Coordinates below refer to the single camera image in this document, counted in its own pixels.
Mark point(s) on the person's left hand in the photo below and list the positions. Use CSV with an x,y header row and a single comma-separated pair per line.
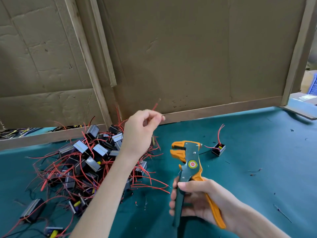
x,y
138,131

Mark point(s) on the person's right hand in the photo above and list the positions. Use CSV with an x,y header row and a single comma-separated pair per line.
x,y
208,200

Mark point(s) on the person's left forearm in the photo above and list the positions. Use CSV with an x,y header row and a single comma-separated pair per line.
x,y
101,195

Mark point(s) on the person's right forearm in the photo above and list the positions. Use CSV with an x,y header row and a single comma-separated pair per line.
x,y
252,223

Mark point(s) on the thin wooden strip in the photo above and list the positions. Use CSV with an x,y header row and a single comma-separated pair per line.
x,y
104,47

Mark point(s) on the smooth brown cardboard panel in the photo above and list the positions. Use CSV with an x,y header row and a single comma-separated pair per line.
x,y
208,52

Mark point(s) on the creased brown cardboard panel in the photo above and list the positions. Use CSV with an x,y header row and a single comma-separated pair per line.
x,y
34,57

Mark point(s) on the flat grey board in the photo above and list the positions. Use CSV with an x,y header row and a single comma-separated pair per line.
x,y
302,106

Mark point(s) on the brown cardboard box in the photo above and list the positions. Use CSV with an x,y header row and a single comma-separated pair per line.
x,y
304,81

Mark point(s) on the blue plastic crate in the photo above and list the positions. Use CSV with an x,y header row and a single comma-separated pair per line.
x,y
313,84

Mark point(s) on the long wooden bottom rail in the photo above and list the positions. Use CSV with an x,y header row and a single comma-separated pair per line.
x,y
208,110

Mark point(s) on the wide wooden post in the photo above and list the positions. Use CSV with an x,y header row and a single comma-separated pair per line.
x,y
86,62

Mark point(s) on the short wooden bottom rail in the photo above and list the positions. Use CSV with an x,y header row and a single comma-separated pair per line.
x,y
49,137

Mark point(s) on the wooden corner post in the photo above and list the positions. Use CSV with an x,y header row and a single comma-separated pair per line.
x,y
299,52

